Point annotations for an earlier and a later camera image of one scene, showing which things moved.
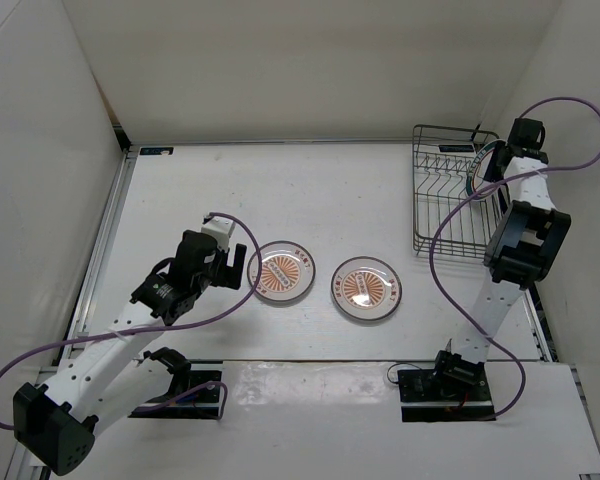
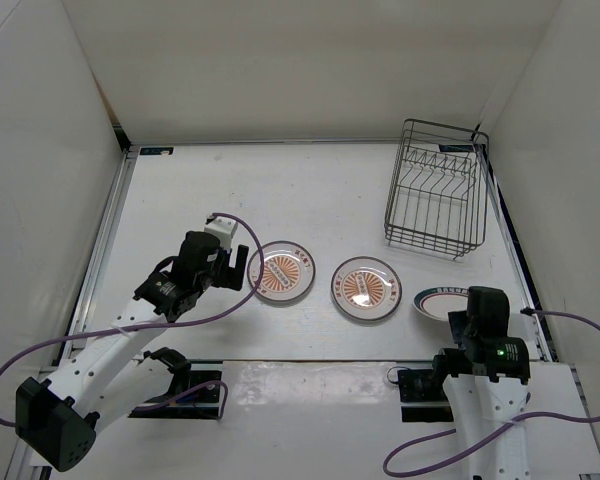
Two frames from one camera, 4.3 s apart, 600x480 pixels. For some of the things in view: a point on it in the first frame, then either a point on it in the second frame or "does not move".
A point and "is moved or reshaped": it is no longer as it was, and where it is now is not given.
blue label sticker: x=155 y=150 does not move
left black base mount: x=201 y=404 does not move
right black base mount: x=430 y=396 does not move
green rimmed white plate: x=475 y=181 -> x=437 y=302
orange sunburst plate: x=287 y=272 does not move
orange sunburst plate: x=366 y=288 does not move
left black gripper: x=233 y=274 does not move
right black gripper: x=492 y=173 -> x=456 y=319
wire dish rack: x=446 y=219 is moved or reshaped
